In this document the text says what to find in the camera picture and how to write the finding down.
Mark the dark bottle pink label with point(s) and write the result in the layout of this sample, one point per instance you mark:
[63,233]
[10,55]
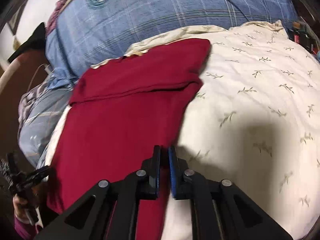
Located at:
[296,32]

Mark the dark red knit garment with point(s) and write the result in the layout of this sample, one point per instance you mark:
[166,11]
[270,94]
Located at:
[119,112]

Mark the person's left hand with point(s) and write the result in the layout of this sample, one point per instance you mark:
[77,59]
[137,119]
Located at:
[21,205]

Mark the black cloth on headboard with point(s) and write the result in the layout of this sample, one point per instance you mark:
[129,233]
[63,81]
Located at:
[36,41]

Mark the black box device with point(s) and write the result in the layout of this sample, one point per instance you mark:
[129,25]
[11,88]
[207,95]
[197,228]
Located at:
[306,41]

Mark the blue plaid pillow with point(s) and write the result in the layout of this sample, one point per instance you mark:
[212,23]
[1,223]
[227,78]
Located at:
[90,31]

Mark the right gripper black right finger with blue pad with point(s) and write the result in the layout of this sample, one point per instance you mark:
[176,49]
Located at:
[219,209]

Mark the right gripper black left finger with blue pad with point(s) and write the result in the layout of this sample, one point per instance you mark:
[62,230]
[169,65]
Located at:
[109,210]

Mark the grey-blue striped bed sheet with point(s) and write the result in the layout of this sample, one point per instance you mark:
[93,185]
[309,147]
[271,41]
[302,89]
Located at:
[36,133]

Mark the grey patterned cloth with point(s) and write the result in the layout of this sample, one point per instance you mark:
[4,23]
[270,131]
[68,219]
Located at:
[29,100]

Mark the brown curved headboard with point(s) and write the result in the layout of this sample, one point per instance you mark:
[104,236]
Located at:
[26,71]

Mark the magenta sleeve forearm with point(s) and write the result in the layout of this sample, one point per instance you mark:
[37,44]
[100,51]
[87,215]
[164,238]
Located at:
[24,228]

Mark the cream leaf-print quilt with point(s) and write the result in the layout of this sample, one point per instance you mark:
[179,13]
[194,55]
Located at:
[255,120]

